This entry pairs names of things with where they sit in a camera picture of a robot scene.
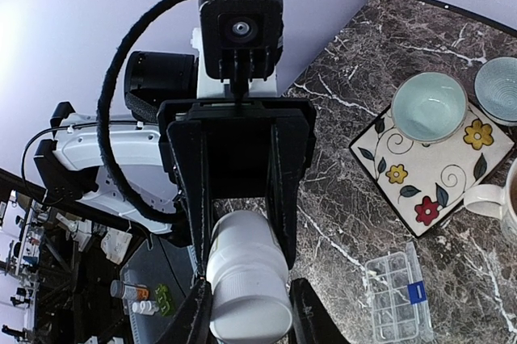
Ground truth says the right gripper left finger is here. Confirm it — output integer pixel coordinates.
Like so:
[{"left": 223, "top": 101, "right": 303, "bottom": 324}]
[{"left": 157, "top": 279, "right": 212, "bottom": 344}]

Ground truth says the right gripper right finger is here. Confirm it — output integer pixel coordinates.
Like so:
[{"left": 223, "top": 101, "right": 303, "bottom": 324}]
[{"left": 289, "top": 278, "right": 349, "bottom": 344}]

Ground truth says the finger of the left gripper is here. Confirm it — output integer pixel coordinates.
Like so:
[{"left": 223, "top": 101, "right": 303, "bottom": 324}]
[
  {"left": 167, "top": 120, "right": 212, "bottom": 277},
  {"left": 269, "top": 117, "right": 309, "bottom": 269}
]

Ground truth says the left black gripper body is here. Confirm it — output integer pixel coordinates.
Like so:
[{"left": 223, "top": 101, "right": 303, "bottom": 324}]
[{"left": 158, "top": 98, "right": 316, "bottom": 199}]

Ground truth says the small white pill bottle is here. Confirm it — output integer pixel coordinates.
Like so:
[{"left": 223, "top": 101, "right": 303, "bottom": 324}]
[{"left": 206, "top": 210, "right": 293, "bottom": 343}]

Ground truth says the clear plastic pill organizer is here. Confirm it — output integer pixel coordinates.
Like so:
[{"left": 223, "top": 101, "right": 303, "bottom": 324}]
[{"left": 365, "top": 241, "right": 435, "bottom": 343}]

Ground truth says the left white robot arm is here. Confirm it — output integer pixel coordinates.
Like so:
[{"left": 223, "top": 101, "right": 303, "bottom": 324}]
[{"left": 34, "top": 51, "right": 316, "bottom": 266}]

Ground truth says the spare white bottle outside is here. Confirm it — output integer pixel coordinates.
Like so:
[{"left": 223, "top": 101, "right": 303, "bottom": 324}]
[{"left": 132, "top": 300, "right": 160, "bottom": 316}]

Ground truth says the spare orange bottle outside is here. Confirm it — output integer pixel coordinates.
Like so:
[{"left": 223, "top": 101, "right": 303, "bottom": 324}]
[{"left": 110, "top": 280, "right": 149, "bottom": 301}]

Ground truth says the floral rectangular ceramic plate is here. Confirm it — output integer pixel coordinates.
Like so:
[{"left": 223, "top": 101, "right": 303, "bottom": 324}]
[{"left": 349, "top": 105, "right": 515, "bottom": 238}]

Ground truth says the light green ceramic bowl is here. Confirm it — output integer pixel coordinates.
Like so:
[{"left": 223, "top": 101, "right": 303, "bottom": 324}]
[{"left": 390, "top": 72, "right": 469, "bottom": 144}]

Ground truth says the blue striped ceramic bowl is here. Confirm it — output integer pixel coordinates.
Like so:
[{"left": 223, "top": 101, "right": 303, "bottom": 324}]
[{"left": 474, "top": 57, "right": 517, "bottom": 127}]

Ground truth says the cream ceramic mug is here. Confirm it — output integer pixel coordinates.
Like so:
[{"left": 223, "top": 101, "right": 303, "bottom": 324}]
[{"left": 463, "top": 161, "right": 516, "bottom": 245}]

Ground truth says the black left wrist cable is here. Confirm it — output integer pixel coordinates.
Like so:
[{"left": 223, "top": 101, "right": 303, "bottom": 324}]
[{"left": 95, "top": 0, "right": 215, "bottom": 224}]

